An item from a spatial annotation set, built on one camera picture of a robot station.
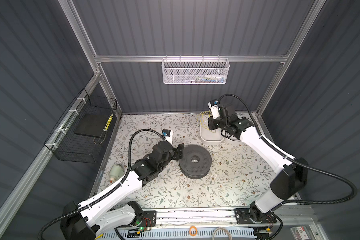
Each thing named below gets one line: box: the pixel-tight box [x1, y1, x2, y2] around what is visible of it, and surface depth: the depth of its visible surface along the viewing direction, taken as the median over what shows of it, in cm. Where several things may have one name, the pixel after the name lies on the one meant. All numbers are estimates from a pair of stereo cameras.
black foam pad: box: [74, 114, 112, 138], surface depth 76 cm
